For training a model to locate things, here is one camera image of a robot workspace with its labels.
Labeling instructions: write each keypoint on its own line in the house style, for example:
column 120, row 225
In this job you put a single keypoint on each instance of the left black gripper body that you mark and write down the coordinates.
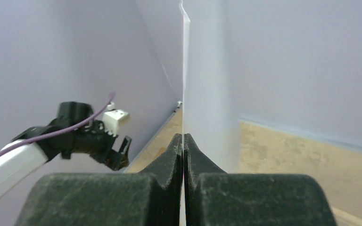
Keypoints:
column 98, row 144

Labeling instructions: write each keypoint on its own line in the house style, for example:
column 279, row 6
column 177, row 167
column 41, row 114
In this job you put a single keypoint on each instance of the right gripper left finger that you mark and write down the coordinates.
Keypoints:
column 162, row 203

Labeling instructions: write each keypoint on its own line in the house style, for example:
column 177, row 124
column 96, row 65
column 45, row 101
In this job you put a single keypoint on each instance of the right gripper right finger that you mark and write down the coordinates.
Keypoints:
column 203, row 185

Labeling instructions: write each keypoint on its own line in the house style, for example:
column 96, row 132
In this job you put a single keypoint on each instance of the printed photo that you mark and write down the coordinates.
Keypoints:
column 208, row 110

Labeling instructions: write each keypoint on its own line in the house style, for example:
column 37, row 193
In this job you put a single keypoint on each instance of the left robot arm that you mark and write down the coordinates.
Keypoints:
column 75, row 129

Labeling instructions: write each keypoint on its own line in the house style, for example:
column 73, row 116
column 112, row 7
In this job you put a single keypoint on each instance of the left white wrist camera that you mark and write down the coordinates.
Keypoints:
column 113, row 119

